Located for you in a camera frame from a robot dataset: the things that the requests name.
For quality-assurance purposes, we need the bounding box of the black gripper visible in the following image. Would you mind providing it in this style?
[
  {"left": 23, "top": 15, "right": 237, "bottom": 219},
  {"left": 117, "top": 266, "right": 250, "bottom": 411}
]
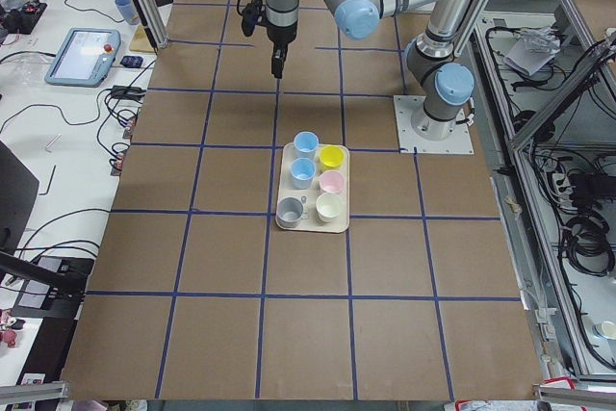
[{"left": 268, "top": 25, "right": 295, "bottom": 79}]

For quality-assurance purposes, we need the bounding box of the light blue plastic cup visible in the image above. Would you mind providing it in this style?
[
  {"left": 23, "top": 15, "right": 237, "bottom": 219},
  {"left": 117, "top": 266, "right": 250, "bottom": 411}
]
[{"left": 293, "top": 131, "right": 320, "bottom": 160}]

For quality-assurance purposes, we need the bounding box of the yellow plastic cup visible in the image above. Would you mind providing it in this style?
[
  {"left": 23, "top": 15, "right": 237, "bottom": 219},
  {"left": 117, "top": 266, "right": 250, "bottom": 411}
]
[{"left": 319, "top": 145, "right": 345, "bottom": 171}]

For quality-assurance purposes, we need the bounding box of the pink plastic cup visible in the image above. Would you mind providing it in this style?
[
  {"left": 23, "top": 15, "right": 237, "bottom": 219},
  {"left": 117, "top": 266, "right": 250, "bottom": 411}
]
[{"left": 319, "top": 169, "right": 346, "bottom": 194}]

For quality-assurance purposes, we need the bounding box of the grey plastic cup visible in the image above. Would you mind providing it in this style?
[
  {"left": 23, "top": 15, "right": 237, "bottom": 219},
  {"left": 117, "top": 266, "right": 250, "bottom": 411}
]
[{"left": 276, "top": 197, "right": 304, "bottom": 229}]

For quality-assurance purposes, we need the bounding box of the cream white plastic cup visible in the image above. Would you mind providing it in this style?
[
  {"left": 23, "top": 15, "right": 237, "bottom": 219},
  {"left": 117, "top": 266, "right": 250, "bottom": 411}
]
[{"left": 316, "top": 193, "right": 343, "bottom": 223}]

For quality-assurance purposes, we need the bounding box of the wooden stand base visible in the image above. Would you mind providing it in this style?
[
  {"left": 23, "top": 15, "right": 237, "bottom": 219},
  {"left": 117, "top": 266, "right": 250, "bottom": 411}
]
[{"left": 129, "top": 25, "right": 155, "bottom": 53}]

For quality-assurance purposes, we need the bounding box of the cream plastic tray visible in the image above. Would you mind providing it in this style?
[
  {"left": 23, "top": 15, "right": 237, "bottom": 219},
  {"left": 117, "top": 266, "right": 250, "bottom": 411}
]
[{"left": 275, "top": 142, "right": 350, "bottom": 233}]

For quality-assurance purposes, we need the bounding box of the blue mug on desk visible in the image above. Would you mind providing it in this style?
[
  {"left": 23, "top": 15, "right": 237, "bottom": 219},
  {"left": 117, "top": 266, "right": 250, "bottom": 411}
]
[{"left": 115, "top": 0, "right": 140, "bottom": 25}]

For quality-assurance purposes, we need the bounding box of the black power adapter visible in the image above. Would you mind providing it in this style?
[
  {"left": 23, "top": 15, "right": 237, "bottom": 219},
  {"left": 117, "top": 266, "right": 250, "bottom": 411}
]
[{"left": 110, "top": 86, "right": 145, "bottom": 99}]

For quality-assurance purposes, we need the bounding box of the blue teach pendant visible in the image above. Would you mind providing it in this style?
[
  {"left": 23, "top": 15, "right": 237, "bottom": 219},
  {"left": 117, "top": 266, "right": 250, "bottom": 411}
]
[{"left": 44, "top": 28, "right": 121, "bottom": 88}]

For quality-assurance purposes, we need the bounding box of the crumpled white paper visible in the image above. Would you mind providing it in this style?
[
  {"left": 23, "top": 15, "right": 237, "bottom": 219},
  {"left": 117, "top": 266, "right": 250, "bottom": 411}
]
[{"left": 503, "top": 27, "right": 561, "bottom": 77}]

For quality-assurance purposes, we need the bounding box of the black monitor stand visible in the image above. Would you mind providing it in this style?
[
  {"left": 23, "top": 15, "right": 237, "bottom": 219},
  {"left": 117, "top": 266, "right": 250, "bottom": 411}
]
[{"left": 0, "top": 141, "right": 95, "bottom": 321}]

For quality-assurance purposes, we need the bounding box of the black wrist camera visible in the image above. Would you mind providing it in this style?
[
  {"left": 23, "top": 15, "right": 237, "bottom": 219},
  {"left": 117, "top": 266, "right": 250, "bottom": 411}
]
[{"left": 241, "top": 0, "right": 265, "bottom": 38}]

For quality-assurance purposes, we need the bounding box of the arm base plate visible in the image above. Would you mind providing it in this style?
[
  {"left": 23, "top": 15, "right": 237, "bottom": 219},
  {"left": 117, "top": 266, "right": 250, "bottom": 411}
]
[{"left": 394, "top": 95, "right": 475, "bottom": 155}]

